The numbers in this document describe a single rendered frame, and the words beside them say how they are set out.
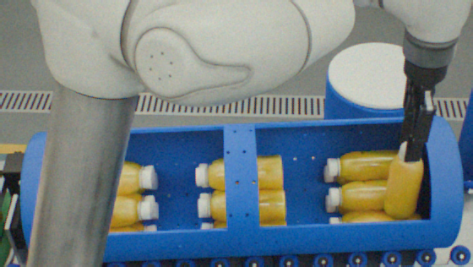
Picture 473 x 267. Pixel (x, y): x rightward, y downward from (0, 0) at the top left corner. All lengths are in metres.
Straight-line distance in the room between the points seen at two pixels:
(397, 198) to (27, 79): 2.59
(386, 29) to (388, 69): 1.99
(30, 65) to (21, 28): 0.36
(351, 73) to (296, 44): 1.20
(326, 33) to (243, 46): 0.17
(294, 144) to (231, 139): 0.24
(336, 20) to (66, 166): 0.36
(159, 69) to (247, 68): 0.09
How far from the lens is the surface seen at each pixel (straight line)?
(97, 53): 0.77
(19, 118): 3.53
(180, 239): 1.44
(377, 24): 3.97
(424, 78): 1.26
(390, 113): 1.85
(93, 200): 0.90
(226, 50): 0.66
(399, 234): 1.48
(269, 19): 0.71
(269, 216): 1.48
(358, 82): 1.91
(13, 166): 1.82
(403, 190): 1.46
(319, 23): 0.80
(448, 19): 1.18
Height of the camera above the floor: 2.23
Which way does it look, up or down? 43 degrees down
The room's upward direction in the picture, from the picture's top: 2 degrees counter-clockwise
